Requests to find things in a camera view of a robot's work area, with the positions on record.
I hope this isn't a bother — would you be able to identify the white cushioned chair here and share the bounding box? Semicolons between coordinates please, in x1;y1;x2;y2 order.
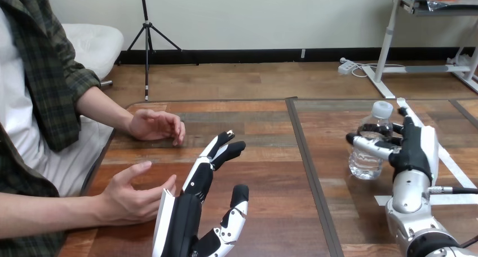
61;23;125;88

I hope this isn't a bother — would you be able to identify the black cable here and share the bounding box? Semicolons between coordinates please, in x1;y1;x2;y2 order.
428;186;478;196

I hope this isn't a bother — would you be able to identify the person's hand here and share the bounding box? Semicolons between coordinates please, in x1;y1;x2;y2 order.
97;161;178;227
127;109;187;147

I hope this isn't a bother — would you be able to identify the white power strip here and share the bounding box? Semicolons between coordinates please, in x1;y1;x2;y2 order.
337;57;358;76

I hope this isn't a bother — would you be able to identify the person's forearm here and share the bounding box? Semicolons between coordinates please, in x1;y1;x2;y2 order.
76;86;134;136
0;192;103;241

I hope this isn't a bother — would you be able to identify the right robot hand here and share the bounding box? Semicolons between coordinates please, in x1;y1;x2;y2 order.
345;107;440;185

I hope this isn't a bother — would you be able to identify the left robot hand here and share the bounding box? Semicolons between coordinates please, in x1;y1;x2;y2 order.
152;130;250;257

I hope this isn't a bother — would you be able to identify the white desk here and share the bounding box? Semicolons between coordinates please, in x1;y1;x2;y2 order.
360;0;478;100

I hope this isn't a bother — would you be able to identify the clear water bottle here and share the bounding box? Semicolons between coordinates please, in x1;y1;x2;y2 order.
348;101;395;181

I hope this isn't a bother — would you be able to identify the black tripod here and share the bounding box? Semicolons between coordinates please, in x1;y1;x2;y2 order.
116;0;184;101

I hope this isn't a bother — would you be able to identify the person's body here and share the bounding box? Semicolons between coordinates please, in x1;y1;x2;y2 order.
0;0;115;257

